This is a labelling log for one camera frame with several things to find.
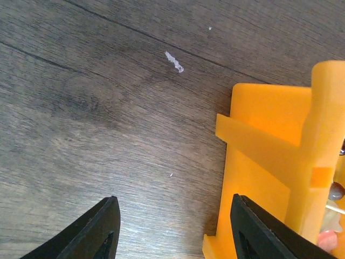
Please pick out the orange bin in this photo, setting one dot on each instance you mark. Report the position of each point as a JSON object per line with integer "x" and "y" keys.
{"x": 285, "y": 149}

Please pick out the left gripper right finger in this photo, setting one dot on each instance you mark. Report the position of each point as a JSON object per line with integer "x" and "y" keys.
{"x": 258, "y": 234}

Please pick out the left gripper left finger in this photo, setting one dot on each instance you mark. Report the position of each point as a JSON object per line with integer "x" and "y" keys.
{"x": 95, "y": 234}

